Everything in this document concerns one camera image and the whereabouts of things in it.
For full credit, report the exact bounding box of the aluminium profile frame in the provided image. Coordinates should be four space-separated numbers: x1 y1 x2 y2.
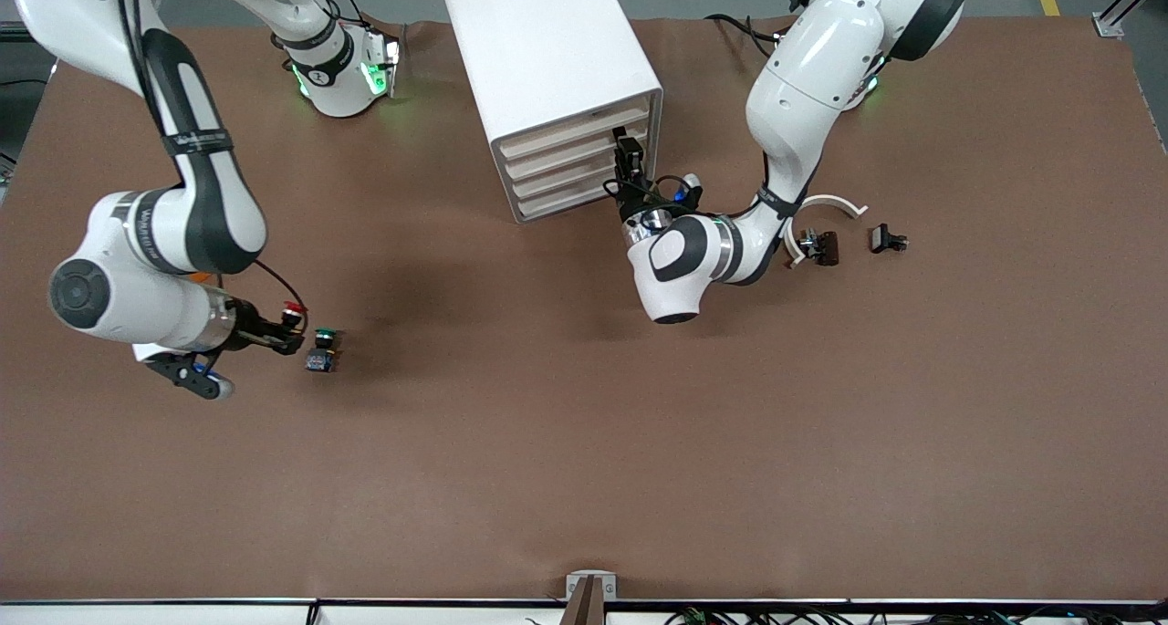
1092 0 1168 40

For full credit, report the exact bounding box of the green push button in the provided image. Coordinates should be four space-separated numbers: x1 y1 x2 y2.
304 328 343 374

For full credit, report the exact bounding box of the black base cable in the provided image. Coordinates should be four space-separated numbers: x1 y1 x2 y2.
704 12 786 60

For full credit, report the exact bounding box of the grey metal edge bracket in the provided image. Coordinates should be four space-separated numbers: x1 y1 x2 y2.
565 570 619 603

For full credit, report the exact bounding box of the white curved plastic part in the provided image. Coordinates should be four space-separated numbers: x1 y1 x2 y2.
783 193 869 270

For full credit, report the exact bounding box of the brown table cover mat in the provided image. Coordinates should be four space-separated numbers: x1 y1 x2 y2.
0 16 1168 604

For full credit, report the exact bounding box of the white drawer cabinet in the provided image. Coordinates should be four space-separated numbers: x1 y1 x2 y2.
441 0 664 224

